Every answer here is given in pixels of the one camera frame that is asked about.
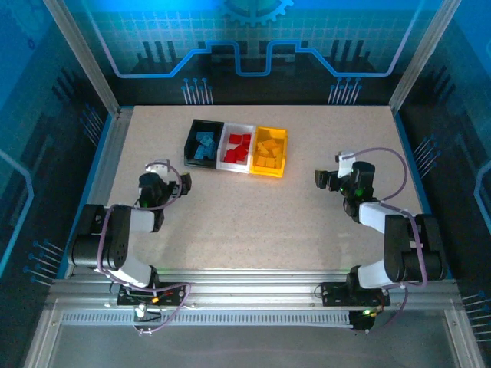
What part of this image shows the white plastic bin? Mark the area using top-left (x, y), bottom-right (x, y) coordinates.
top-left (216, 122), bottom-right (258, 175)

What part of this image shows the aluminium frame post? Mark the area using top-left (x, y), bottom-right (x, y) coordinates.
top-left (42, 0), bottom-right (120, 116)
top-left (388, 0), bottom-right (463, 112)

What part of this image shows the yellow plastic bin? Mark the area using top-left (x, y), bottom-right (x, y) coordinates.
top-left (248, 126), bottom-right (289, 179)

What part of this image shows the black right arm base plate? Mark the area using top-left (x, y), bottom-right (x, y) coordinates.
top-left (320, 281), bottom-right (391, 307)

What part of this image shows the black plastic bin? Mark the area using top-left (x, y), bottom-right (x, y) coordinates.
top-left (183, 119), bottom-right (226, 169)

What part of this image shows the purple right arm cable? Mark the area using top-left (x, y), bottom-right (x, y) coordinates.
top-left (341, 147), bottom-right (429, 334)

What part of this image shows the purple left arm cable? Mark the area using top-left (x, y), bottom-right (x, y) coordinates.
top-left (97, 160), bottom-right (193, 337)

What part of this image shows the black controller box with LEDs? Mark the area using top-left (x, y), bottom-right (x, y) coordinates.
top-left (349, 308), bottom-right (375, 334)

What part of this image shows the blue table edge strip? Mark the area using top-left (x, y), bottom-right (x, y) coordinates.
top-left (56, 114), bottom-right (115, 280)
top-left (393, 110), bottom-right (453, 280)

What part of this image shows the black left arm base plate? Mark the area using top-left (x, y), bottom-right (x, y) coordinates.
top-left (116, 281), bottom-right (188, 307)

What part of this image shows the aluminium side rail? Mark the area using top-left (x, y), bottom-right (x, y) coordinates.
top-left (64, 106), bottom-right (135, 279)

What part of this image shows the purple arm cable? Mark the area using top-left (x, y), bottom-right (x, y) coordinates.
top-left (341, 147), bottom-right (429, 334)
top-left (97, 160), bottom-right (193, 337)

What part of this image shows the slotted grey cable duct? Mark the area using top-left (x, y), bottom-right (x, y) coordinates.
top-left (60, 312), bottom-right (356, 327)

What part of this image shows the aluminium frame rail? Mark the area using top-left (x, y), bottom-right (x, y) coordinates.
top-left (45, 268), bottom-right (461, 311)

